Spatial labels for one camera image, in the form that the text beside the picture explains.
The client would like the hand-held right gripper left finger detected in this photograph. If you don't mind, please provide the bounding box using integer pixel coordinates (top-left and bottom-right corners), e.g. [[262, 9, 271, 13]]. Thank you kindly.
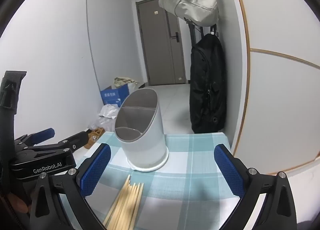
[[29, 143, 112, 230]]

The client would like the white utensil holder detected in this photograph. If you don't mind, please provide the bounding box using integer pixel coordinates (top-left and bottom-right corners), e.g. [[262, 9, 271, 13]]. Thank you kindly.
[[114, 88, 169, 172]]

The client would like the black backpack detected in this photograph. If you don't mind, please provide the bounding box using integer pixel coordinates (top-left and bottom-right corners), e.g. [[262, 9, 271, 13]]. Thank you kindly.
[[189, 25, 227, 134]]

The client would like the beige crumpled cloth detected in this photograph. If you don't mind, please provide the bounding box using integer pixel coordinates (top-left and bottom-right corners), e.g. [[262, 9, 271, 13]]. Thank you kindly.
[[114, 77, 138, 89]]

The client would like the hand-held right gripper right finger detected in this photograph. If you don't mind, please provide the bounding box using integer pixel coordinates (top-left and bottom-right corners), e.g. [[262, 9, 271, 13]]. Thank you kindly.
[[214, 144, 298, 230]]

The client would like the clear plastic bag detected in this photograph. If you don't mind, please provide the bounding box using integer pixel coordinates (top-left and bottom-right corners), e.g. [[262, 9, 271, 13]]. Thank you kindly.
[[87, 117, 117, 133]]

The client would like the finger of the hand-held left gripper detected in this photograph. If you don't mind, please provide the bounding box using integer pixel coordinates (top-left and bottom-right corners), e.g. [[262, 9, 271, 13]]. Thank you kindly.
[[14, 128, 55, 145], [24, 131, 89, 156]]

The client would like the brown suede shoe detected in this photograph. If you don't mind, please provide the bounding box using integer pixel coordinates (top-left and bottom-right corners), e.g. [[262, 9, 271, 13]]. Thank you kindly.
[[84, 130, 104, 149]]

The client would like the person's left hand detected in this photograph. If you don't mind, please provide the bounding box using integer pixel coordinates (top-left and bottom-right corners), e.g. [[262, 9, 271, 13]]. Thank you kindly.
[[9, 192, 28, 215]]

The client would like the teal checkered tablecloth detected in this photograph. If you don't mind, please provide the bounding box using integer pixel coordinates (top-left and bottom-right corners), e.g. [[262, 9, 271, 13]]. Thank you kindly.
[[72, 132, 263, 230]]

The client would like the blue cardboard box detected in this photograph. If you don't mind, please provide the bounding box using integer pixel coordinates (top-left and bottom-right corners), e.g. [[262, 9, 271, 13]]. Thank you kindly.
[[100, 83, 130, 108]]

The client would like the bundle of wooden chopsticks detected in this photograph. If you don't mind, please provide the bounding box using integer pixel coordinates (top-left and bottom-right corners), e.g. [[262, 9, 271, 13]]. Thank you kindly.
[[102, 174, 144, 230]]

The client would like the white wardrobe wooden trim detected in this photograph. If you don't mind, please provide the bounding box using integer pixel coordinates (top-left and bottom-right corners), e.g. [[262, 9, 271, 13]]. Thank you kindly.
[[224, 0, 320, 170]]

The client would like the person's dark jacket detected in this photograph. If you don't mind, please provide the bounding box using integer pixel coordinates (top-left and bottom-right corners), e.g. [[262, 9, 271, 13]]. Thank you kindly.
[[0, 194, 30, 230]]

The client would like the grey door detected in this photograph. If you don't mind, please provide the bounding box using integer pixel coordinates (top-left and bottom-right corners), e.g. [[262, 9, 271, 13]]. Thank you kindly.
[[136, 0, 187, 86]]

